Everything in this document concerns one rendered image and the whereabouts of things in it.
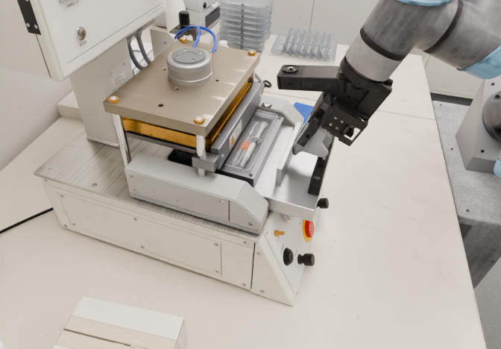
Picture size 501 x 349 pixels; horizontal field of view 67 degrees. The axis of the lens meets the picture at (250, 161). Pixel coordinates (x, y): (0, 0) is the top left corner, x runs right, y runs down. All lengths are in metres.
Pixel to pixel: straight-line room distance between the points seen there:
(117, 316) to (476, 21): 0.68
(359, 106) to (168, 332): 0.47
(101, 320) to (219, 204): 0.27
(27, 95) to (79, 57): 0.60
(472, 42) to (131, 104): 0.49
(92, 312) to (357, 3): 2.82
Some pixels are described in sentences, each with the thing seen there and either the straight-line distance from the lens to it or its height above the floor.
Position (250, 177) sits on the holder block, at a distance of 0.65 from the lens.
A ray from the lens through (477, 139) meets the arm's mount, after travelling 1.21.
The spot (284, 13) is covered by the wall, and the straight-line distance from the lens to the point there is 3.22.
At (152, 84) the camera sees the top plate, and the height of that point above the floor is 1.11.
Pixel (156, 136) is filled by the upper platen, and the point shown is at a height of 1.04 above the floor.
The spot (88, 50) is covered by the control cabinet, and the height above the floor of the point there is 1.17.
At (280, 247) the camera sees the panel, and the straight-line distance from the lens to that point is 0.73.
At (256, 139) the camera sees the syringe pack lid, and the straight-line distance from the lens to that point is 0.72.
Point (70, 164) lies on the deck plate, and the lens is 0.83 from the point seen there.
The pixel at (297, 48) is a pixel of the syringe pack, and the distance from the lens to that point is 1.59.
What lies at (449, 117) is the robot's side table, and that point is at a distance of 1.44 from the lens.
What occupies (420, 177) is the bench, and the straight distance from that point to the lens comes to 1.14.
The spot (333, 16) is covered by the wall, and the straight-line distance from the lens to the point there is 3.18.
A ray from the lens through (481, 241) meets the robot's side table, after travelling 1.49.
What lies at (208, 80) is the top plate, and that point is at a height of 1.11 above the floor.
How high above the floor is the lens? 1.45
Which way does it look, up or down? 41 degrees down
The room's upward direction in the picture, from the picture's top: 3 degrees clockwise
